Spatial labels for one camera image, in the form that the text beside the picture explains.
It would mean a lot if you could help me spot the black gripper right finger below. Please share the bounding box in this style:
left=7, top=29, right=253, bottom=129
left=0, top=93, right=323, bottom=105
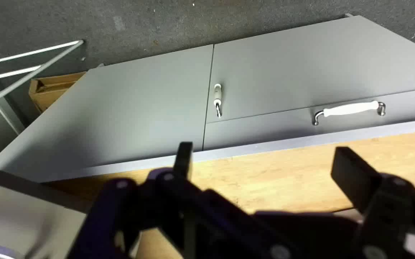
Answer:
left=329, top=145, right=386, bottom=218

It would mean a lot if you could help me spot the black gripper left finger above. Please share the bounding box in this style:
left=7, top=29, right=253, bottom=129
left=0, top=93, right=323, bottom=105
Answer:
left=171, top=141, right=197, bottom=194

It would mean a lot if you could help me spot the grey cabinet with wood top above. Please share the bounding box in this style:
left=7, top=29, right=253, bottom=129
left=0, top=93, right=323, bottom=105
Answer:
left=0, top=13, right=415, bottom=259

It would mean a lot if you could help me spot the brown cardboard box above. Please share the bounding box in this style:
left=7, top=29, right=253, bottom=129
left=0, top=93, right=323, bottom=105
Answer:
left=27, top=70, right=86, bottom=115

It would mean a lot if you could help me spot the grey desk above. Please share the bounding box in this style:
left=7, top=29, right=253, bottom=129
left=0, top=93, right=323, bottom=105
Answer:
left=0, top=164, right=93, bottom=259

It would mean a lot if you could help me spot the white drawer handle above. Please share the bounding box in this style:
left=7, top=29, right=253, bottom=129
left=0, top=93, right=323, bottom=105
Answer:
left=310, top=99, right=388, bottom=126

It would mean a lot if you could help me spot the silver cabinet door handle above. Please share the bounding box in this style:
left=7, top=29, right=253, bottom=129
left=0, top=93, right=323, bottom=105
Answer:
left=211, top=82, right=225, bottom=119

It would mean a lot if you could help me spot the white wire rack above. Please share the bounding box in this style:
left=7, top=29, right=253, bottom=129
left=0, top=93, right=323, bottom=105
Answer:
left=0, top=39, right=85, bottom=116

